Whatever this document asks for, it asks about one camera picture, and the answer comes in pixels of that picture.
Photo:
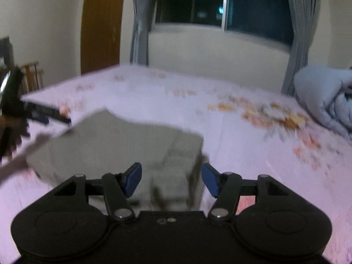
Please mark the light blue rolled duvet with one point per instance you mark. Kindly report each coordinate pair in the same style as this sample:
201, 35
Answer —
326, 94

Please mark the wooden chair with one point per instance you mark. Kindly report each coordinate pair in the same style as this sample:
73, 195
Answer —
33, 76

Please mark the pink floral bed sheet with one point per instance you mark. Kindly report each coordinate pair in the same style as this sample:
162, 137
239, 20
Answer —
246, 131

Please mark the grey left curtain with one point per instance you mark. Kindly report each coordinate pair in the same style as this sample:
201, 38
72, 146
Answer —
143, 14

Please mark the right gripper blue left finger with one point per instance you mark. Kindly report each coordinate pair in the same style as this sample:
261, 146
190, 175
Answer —
118, 188

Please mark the grey right curtain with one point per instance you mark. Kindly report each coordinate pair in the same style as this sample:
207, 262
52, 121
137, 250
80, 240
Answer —
304, 16

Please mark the grey knit pants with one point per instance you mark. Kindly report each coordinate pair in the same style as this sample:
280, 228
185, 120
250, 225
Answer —
103, 143

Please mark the grey curtain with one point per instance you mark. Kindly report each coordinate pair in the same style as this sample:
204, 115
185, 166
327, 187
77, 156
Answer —
304, 16
143, 14

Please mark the brown wooden door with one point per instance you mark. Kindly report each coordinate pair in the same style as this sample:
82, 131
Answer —
100, 34

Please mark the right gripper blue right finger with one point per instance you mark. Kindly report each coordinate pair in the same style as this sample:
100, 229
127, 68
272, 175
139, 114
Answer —
225, 188

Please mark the sliding glass window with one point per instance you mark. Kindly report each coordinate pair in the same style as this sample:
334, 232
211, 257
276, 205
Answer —
269, 19

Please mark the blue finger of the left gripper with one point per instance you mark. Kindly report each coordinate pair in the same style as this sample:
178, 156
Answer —
38, 117
51, 113

